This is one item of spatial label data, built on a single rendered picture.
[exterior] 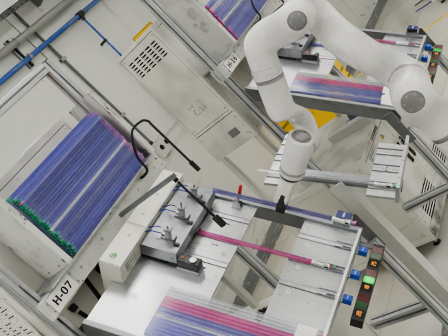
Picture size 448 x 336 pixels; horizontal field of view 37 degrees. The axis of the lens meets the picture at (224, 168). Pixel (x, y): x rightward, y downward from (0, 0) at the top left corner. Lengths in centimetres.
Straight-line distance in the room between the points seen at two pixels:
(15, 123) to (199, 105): 133
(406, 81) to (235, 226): 83
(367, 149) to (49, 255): 167
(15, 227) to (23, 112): 215
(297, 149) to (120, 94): 278
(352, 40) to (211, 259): 86
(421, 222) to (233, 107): 105
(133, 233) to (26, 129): 203
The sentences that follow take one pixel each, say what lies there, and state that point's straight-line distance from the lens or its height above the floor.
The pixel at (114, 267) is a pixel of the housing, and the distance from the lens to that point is 220.
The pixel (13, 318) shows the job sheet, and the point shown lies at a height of 138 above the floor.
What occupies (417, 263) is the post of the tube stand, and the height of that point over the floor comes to 35.
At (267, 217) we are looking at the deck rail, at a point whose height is 94.
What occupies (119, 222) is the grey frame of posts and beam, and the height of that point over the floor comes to 133.
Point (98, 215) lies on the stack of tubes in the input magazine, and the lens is 228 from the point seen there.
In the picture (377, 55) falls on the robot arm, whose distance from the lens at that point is 198.
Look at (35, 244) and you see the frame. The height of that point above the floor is 150.
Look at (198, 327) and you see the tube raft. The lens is 209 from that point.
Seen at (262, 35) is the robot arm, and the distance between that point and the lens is 196.
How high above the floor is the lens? 170
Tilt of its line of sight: 12 degrees down
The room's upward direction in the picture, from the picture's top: 46 degrees counter-clockwise
